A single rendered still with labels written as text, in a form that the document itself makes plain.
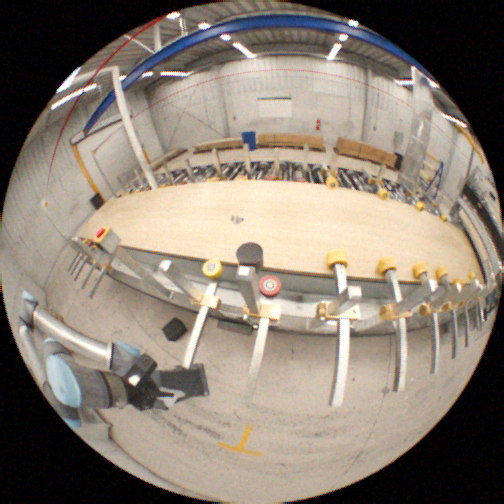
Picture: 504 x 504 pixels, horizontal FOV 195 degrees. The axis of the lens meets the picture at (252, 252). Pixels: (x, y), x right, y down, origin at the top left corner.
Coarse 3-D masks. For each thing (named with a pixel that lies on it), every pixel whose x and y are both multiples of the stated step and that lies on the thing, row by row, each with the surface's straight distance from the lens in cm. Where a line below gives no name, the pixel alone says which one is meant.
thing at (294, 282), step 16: (144, 256) 121; (160, 256) 102; (192, 272) 99; (224, 272) 80; (272, 272) 69; (288, 288) 83; (304, 288) 81; (320, 288) 82; (368, 288) 89; (384, 288) 95; (400, 288) 103; (416, 288) 114
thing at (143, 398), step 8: (144, 384) 46; (152, 384) 48; (128, 392) 42; (144, 392) 46; (128, 400) 43; (136, 400) 48; (144, 400) 47; (152, 400) 50; (120, 408) 46; (144, 408) 49
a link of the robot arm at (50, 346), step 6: (48, 342) 48; (54, 342) 48; (42, 348) 50; (48, 348) 45; (54, 348) 44; (60, 348) 44; (42, 354) 51; (48, 354) 44; (54, 354) 41; (66, 354) 42
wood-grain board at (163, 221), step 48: (144, 192) 190; (192, 192) 126; (240, 192) 104; (288, 192) 102; (336, 192) 114; (144, 240) 103; (192, 240) 78; (240, 240) 68; (288, 240) 67; (336, 240) 74; (384, 240) 92; (432, 240) 140
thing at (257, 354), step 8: (264, 320) 55; (264, 328) 54; (264, 336) 54; (256, 344) 54; (256, 352) 54; (256, 360) 54; (256, 368) 54; (248, 376) 55; (256, 376) 54; (248, 384) 55; (248, 392) 56; (248, 400) 57
